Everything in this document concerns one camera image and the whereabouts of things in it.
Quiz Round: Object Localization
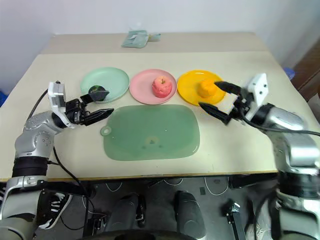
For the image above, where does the pale green pouch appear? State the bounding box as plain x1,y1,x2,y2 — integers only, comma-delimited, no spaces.
120,29,149,49

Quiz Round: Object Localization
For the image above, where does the black stand with clamp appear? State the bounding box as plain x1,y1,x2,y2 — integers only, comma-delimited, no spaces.
223,199,248,240

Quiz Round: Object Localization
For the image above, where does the green silicone mat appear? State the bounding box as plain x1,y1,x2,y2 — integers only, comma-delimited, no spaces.
100,104,201,162

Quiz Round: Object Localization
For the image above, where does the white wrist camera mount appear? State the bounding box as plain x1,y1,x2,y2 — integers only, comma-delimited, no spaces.
243,72,270,121
47,80,76,130

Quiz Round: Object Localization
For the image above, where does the dark green toy fruit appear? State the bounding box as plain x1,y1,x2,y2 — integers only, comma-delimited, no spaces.
88,84,110,103

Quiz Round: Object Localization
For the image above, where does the small pale green packet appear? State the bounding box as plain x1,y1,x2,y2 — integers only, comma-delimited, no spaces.
147,32,161,43

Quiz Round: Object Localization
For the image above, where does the orange toy fruit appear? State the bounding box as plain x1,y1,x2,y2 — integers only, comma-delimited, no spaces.
197,79,219,98

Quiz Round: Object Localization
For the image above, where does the black box under table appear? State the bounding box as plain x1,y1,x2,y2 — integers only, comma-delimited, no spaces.
228,174,279,190

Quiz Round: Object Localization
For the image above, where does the dark rounded shape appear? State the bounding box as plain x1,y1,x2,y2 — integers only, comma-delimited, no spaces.
104,193,148,234
173,190,208,239

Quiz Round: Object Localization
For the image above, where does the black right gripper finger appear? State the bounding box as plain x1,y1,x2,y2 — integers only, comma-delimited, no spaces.
214,80,243,96
199,102,233,126

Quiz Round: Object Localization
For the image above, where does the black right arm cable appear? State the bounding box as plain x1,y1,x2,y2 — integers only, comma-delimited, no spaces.
238,115,320,137

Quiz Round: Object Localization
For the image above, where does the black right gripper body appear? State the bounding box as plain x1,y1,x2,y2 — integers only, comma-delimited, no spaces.
230,87,253,119

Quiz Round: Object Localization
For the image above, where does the black floor cable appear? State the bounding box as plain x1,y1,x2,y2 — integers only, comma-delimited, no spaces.
46,145,91,231

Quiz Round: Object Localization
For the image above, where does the brown wooden furniture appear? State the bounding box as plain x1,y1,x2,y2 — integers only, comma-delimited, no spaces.
290,37,320,103

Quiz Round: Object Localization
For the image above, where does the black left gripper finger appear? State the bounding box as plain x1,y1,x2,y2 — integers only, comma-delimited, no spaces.
80,90,111,103
83,107,115,127

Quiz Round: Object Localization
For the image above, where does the pink toy apple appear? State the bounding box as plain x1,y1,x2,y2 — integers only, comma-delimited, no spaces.
151,75,174,99

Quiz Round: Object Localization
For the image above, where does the blue bag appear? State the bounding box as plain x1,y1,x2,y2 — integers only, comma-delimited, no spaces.
0,88,10,108

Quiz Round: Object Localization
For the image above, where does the light green plate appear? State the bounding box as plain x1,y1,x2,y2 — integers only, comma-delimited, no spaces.
80,66,131,104

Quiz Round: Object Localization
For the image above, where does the yellow plate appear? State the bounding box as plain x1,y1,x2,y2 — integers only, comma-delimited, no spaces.
176,70,233,107

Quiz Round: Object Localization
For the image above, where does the black and white sneaker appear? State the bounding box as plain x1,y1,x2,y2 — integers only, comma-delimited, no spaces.
36,191,74,230

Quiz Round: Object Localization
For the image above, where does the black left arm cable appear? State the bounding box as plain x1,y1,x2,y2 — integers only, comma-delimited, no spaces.
27,88,50,121

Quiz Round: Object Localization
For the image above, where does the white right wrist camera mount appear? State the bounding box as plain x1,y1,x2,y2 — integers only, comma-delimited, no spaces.
243,72,270,121

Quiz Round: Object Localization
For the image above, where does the white floor cable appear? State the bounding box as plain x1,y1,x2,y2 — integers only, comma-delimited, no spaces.
204,176,230,196

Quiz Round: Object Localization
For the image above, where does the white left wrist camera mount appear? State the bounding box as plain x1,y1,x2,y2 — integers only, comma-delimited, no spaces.
47,80,76,130

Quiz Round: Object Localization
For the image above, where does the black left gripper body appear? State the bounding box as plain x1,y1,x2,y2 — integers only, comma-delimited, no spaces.
64,97,91,126

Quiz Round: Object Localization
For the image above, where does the pink plate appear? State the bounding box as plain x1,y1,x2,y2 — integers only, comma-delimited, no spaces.
129,68,178,106

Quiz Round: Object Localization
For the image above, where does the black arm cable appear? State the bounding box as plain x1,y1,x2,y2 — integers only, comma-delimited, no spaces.
27,88,50,121
238,115,320,137

